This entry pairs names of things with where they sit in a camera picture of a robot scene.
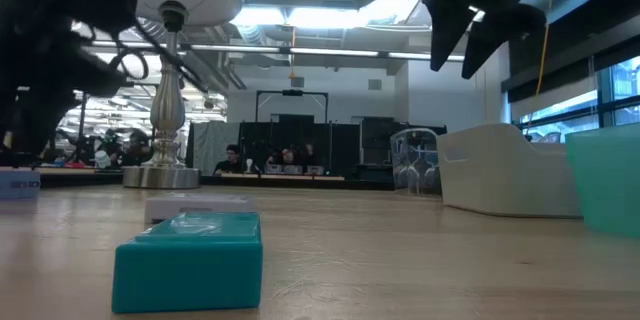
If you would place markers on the background wooden desk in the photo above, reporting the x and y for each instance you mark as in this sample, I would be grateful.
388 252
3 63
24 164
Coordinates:
300 178

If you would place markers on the grey cloth cover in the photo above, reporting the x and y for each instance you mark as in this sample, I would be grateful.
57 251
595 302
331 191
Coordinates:
212 145

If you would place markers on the clear plastic bin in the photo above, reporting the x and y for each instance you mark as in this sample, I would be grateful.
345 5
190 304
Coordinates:
415 160

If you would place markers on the black metal frame rig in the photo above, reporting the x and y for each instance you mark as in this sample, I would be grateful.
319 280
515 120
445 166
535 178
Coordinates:
292 92

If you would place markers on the window with dark frame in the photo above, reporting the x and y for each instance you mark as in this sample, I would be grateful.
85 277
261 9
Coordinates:
625 80

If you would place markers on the lavender plastic box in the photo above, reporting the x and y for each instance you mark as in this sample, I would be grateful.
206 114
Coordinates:
17 185

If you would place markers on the person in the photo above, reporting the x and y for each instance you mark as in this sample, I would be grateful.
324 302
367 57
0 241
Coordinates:
107 142
287 156
307 152
137 142
232 157

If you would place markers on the black partition panels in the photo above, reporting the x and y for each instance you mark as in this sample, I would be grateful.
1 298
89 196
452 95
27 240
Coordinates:
280 135

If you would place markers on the teal rectangular plastic box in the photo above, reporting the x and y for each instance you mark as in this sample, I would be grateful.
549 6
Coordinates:
187 265

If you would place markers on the long ceiling light bar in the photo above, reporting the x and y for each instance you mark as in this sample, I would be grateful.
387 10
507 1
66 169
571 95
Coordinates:
330 52

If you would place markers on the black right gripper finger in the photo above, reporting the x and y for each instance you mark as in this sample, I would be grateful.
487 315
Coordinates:
505 35
447 30

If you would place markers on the silver lamp with white shade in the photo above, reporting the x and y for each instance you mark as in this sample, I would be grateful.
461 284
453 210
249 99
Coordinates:
167 110

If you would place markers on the white plastic bin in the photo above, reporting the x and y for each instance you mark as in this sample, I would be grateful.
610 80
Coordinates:
500 180

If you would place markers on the white rectangular plastic box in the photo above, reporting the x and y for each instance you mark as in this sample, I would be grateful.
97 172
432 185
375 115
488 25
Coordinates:
200 205

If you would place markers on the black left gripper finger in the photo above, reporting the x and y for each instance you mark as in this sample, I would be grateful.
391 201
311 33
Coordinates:
35 125

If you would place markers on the black cabinet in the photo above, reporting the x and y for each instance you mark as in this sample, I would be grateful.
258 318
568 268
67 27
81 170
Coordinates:
375 140

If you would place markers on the teal translucent tray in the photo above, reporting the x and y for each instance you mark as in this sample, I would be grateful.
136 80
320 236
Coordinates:
607 185

